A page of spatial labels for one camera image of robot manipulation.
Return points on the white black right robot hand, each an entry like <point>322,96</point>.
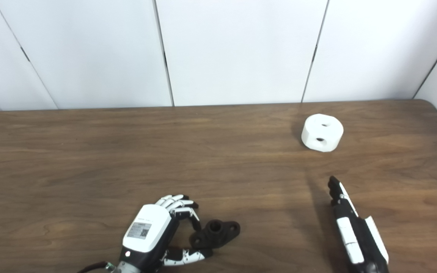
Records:
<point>355,235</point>

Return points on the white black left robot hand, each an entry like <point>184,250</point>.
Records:
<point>148,231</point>

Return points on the black flanged holder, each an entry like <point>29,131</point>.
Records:
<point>218,233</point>

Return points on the round white piece with holes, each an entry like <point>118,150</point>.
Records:
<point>323,132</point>

